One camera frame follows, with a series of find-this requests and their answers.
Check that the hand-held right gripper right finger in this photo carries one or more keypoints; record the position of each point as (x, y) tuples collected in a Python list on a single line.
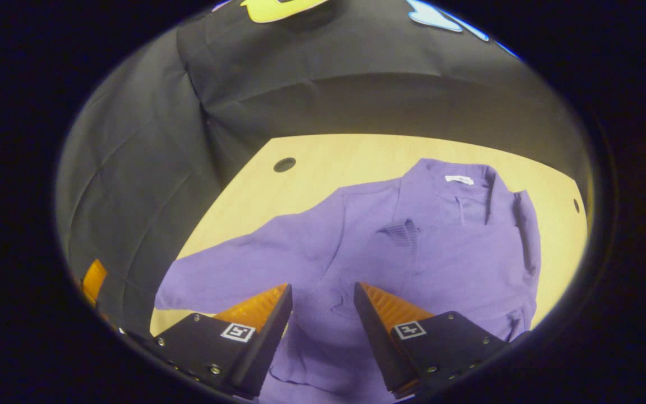
[(382, 348)]

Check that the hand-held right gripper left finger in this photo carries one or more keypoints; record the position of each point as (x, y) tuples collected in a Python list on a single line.
[(264, 348)]

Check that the purple button-up shirt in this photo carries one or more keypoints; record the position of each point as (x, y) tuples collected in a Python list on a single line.
[(441, 258)]

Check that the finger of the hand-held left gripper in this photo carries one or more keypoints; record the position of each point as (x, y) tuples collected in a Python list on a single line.
[(94, 280)]

